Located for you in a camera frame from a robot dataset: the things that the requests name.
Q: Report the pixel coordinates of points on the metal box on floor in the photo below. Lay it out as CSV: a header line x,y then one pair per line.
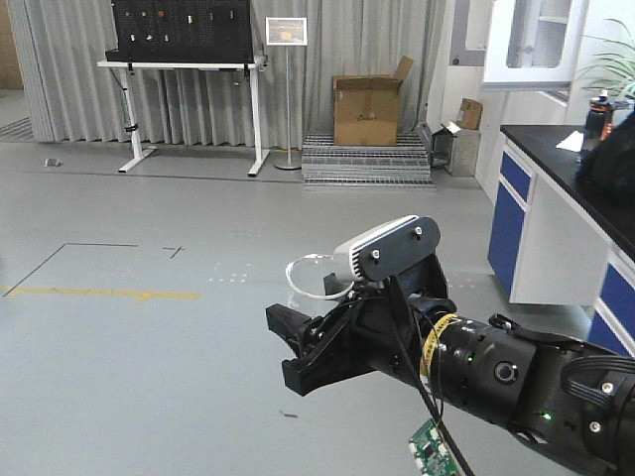
x,y
442,143

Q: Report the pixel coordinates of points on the dark water bottle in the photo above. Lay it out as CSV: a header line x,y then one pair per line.
x,y
598,122

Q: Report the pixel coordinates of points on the white standing desk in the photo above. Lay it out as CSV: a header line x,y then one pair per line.
x,y
190,102

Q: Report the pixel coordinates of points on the small cardboard box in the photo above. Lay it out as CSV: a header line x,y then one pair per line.
x,y
469,114

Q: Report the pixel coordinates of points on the clear glass beaker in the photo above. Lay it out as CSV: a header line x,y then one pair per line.
x,y
310,290

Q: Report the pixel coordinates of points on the blue white lab counter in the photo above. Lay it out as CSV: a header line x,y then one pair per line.
x,y
552,243

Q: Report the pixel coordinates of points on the sign on metal stand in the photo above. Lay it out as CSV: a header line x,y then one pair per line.
x,y
287,32

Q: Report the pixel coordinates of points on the white paper on counter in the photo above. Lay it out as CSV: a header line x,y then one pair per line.
x,y
573,142

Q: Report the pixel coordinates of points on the green circuit board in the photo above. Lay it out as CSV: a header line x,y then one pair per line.
x,y
431,453

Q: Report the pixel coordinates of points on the large cardboard box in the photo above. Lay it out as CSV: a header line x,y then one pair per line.
x,y
366,107

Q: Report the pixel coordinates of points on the green plant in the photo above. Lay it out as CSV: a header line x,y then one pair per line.
x,y
612,68

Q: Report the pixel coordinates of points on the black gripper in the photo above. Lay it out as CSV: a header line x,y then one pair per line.
x,y
384,333

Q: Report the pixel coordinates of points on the black pegboard panel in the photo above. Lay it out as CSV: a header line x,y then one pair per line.
x,y
182,31

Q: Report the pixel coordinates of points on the metal grate platform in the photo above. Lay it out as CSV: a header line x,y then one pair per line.
x,y
403,166

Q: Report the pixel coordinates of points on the grey curtain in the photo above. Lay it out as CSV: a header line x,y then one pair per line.
x,y
72,97

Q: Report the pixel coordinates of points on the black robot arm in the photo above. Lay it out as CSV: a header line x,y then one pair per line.
x,y
569,400

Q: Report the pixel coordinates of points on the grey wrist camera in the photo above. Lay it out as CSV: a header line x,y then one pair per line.
x,y
387,249

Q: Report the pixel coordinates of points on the white wall cabinet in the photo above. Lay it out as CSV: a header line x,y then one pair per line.
x,y
532,45

